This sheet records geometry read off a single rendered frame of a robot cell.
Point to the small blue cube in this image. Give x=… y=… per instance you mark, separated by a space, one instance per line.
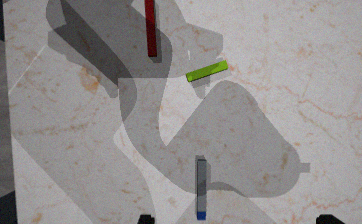
x=201 y=215

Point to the lime green rod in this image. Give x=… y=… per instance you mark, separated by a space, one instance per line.
x=206 y=71

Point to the dark red rectangular bar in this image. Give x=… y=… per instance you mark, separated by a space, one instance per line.
x=150 y=28

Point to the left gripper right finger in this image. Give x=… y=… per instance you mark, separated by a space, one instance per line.
x=328 y=219

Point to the grey rectangular rod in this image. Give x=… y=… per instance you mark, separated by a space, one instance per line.
x=201 y=172
x=201 y=198

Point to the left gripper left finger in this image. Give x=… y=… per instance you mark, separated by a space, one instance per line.
x=146 y=219

